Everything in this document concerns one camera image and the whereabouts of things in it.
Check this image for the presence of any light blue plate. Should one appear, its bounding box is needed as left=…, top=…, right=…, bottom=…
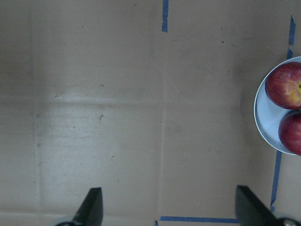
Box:
left=253, top=56, right=301, bottom=155

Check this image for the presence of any red apple on plate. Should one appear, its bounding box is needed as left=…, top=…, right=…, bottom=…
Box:
left=265, top=62, right=301, bottom=109
left=278, top=112, right=301, bottom=156

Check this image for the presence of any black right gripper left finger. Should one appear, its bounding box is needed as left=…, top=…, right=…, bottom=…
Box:
left=56, top=187, right=103, bottom=226

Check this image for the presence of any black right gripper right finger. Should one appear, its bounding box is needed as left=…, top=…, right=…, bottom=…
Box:
left=235, top=185, right=300, bottom=226

